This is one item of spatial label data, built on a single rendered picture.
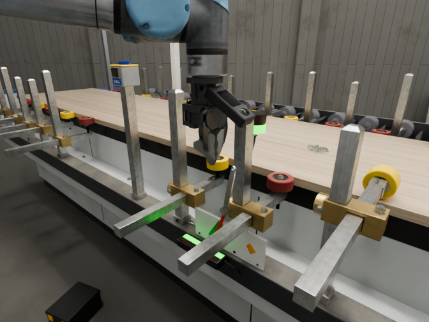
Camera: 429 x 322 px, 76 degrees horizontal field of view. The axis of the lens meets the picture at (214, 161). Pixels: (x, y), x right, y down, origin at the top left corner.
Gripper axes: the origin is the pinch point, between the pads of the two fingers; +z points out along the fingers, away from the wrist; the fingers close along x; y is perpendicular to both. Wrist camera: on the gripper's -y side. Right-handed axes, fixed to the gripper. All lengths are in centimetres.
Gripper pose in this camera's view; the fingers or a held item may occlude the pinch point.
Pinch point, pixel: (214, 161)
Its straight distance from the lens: 67.9
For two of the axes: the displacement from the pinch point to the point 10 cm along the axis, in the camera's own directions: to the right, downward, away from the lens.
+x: -6.5, 2.8, -7.1
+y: -7.6, -2.4, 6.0
